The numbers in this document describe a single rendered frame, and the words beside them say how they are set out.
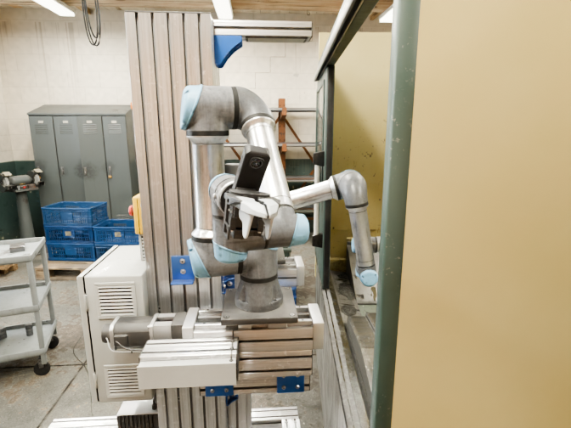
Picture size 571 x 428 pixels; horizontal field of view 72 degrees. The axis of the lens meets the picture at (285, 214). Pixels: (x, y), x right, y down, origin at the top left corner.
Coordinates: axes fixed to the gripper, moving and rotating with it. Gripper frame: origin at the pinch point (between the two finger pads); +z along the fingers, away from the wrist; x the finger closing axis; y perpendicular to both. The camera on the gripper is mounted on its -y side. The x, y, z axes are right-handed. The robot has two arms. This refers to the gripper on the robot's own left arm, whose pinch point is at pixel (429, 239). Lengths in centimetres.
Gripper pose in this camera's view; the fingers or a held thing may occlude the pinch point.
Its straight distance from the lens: 192.2
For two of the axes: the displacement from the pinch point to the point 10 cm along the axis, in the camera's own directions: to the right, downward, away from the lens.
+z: 10.0, -0.1, -0.2
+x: -0.2, 2.2, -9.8
